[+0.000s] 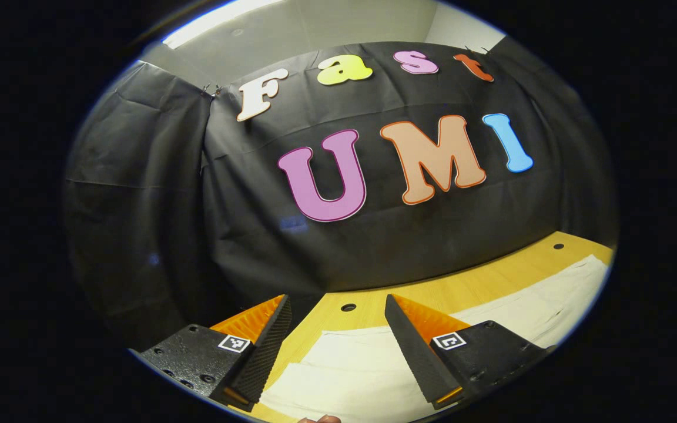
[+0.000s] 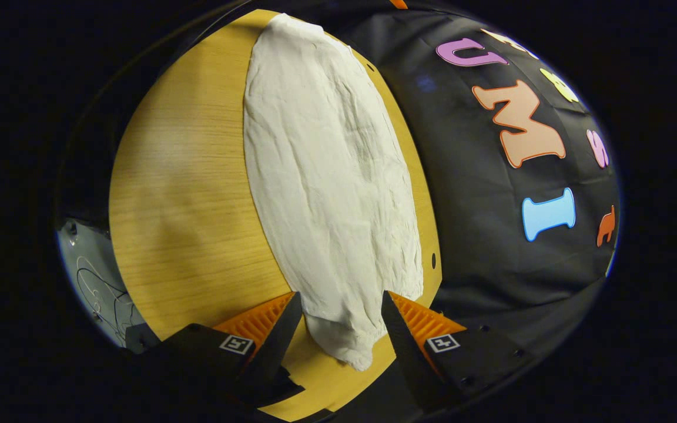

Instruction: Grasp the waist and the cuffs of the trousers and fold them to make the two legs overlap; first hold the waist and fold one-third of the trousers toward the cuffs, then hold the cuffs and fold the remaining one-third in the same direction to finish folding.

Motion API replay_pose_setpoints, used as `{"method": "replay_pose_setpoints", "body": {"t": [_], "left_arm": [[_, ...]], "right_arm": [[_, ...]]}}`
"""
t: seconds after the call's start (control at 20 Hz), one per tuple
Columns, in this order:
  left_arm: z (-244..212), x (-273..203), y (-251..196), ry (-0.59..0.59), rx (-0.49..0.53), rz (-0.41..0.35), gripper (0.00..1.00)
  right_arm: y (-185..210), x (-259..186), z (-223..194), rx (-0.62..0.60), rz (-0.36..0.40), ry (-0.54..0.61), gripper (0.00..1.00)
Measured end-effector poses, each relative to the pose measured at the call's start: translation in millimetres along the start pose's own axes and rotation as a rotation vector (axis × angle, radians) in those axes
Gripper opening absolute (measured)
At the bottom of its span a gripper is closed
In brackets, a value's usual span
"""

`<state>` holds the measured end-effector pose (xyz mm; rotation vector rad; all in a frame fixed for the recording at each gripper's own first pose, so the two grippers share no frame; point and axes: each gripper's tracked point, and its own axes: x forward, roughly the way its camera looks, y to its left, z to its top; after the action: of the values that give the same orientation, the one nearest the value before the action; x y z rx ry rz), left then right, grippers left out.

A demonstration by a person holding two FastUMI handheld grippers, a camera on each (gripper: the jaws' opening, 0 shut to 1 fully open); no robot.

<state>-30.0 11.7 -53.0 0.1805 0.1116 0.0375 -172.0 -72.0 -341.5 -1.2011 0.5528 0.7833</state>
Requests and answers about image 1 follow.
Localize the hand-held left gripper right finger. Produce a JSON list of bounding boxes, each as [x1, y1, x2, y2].
[[384, 294, 554, 411]]

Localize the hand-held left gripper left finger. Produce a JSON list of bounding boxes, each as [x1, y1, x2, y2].
[[130, 294, 293, 412]]

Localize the white jeans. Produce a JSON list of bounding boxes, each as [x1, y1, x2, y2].
[[259, 254, 609, 423]]

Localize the black backdrop cloth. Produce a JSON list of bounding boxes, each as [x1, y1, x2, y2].
[[62, 38, 618, 353]]

